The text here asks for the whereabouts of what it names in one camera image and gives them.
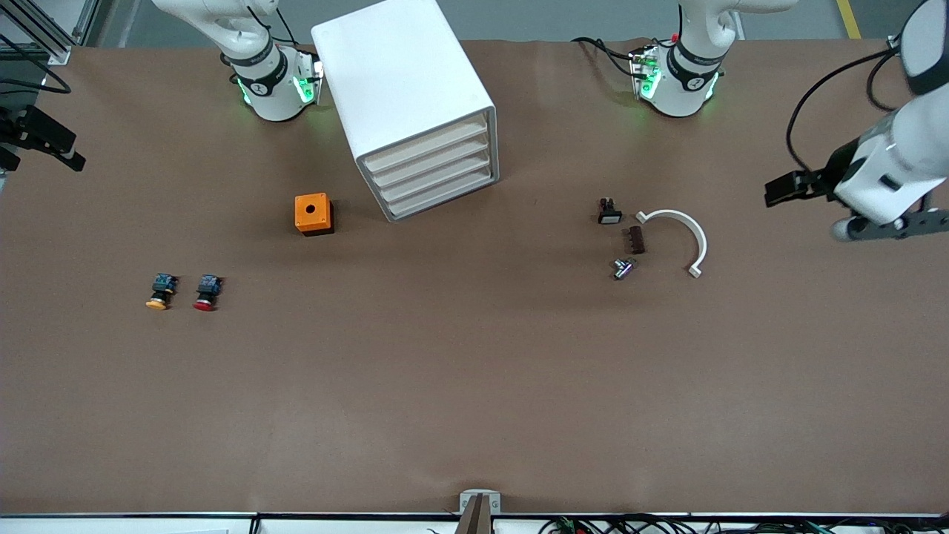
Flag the yellow mushroom push button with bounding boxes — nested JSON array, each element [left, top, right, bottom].
[[145, 273, 179, 311]]

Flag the red mushroom push button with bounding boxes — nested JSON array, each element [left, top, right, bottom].
[[194, 274, 223, 312]]

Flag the white drawer cabinet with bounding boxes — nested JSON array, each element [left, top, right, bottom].
[[311, 0, 500, 223]]

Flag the white curved plastic piece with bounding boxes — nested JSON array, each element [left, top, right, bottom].
[[635, 209, 708, 280]]

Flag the orange box with hole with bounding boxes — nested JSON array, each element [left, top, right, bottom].
[[294, 193, 335, 237]]

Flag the brown table mat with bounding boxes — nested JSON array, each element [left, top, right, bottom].
[[0, 37, 949, 516]]

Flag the white table edge strip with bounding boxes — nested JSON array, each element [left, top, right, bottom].
[[0, 515, 949, 534]]

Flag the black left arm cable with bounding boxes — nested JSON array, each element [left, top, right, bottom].
[[786, 44, 909, 179]]

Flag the black base cable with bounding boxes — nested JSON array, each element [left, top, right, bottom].
[[572, 36, 640, 76]]

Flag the tangled black cables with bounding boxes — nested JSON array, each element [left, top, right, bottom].
[[538, 513, 949, 534]]

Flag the grey metal bracket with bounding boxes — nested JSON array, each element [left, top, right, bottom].
[[459, 489, 502, 516]]

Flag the brown post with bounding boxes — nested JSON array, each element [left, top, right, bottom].
[[454, 493, 496, 534]]

